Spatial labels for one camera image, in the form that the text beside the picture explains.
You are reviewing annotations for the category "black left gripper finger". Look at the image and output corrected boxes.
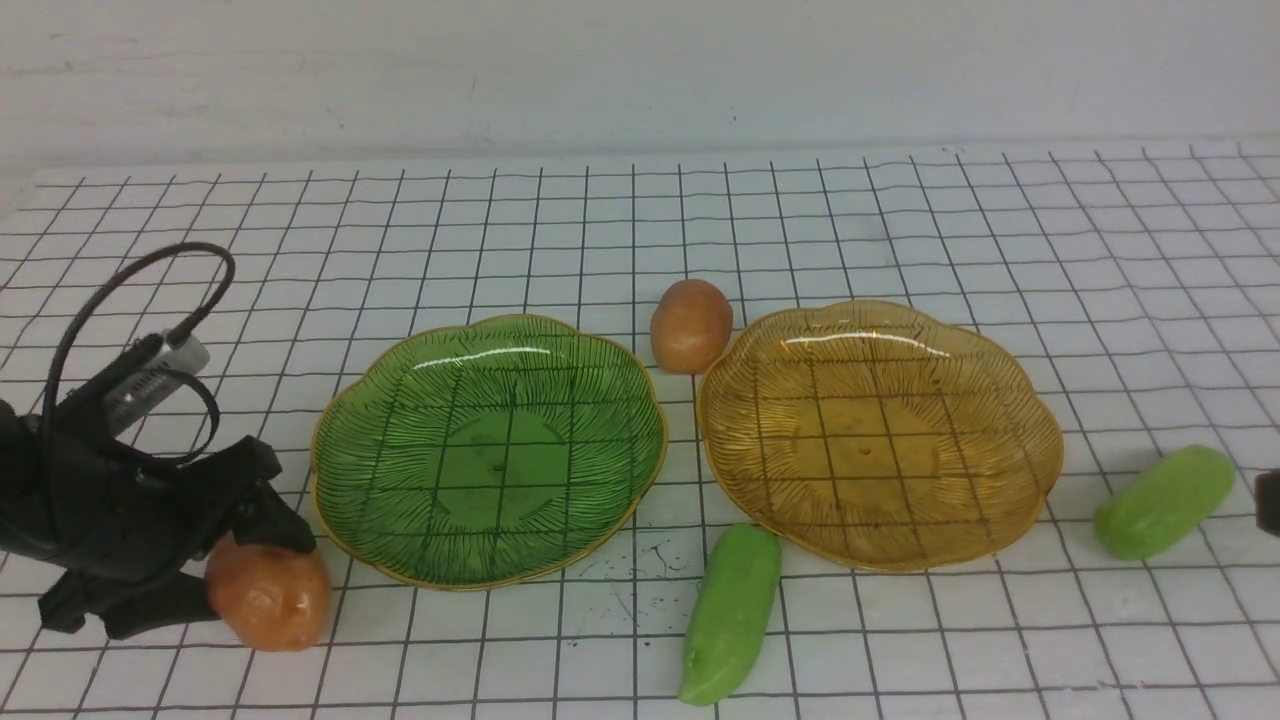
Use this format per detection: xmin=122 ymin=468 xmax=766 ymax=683
xmin=38 ymin=570 xmax=219 ymax=641
xmin=232 ymin=480 xmax=316 ymax=555

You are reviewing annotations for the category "green cucumber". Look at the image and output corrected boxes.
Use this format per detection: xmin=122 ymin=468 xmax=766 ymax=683
xmin=1093 ymin=445 xmax=1236 ymax=561
xmin=677 ymin=524 xmax=782 ymax=707

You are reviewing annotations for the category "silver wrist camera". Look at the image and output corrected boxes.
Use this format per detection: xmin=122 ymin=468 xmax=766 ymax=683
xmin=102 ymin=333 xmax=211 ymax=437

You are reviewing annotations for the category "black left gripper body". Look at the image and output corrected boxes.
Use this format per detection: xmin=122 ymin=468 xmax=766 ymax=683
xmin=0 ymin=386 xmax=283 ymax=585

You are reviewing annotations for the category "black camera cable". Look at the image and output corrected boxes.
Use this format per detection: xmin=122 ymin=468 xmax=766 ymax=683
xmin=40 ymin=241 xmax=237 ymax=471

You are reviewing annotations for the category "green glass plate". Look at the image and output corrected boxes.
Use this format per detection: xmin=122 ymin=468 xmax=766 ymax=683
xmin=310 ymin=314 xmax=669 ymax=591

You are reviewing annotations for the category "potato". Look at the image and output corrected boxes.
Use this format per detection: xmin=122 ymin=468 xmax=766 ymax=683
xmin=650 ymin=278 xmax=733 ymax=375
xmin=205 ymin=533 xmax=332 ymax=652

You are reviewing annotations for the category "amber glass plate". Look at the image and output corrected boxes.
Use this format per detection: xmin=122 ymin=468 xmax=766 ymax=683
xmin=696 ymin=300 xmax=1065 ymax=573

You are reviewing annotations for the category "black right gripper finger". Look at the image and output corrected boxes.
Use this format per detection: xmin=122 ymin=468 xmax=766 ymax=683
xmin=1254 ymin=470 xmax=1280 ymax=537

